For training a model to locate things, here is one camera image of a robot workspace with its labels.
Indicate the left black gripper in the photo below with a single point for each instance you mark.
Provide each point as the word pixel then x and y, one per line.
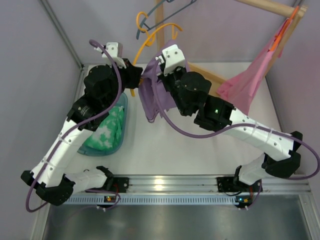
pixel 135 75

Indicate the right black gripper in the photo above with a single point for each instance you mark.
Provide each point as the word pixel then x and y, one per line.
pixel 162 78

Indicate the yellow plastic hanger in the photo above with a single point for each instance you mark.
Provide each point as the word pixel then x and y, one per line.
pixel 151 37

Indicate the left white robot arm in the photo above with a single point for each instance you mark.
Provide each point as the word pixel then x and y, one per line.
pixel 103 87

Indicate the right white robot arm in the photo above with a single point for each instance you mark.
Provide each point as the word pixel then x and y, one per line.
pixel 190 93

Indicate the grey-blue plastic hanger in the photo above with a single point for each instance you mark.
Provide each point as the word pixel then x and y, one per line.
pixel 156 16

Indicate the orange plastic hanger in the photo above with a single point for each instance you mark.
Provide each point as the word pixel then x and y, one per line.
pixel 283 29

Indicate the teal plastic basket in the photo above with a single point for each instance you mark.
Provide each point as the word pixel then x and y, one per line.
pixel 117 147

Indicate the green white cloth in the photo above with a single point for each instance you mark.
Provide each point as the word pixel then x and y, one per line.
pixel 110 132

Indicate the pink t-shirt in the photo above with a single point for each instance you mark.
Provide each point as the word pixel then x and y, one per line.
pixel 241 89

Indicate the wooden clothes rack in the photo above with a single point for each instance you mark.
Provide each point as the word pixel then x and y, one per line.
pixel 268 6

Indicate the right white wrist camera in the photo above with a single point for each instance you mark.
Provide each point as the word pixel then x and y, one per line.
pixel 171 58

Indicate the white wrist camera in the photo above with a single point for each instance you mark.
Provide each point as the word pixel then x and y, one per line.
pixel 114 49
pixel 171 58

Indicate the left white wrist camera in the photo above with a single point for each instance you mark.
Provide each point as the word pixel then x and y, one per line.
pixel 114 49

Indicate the aluminium mounting rail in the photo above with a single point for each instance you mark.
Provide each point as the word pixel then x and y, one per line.
pixel 205 184

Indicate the slotted grey cable duct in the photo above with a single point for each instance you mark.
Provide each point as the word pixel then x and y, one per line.
pixel 125 199

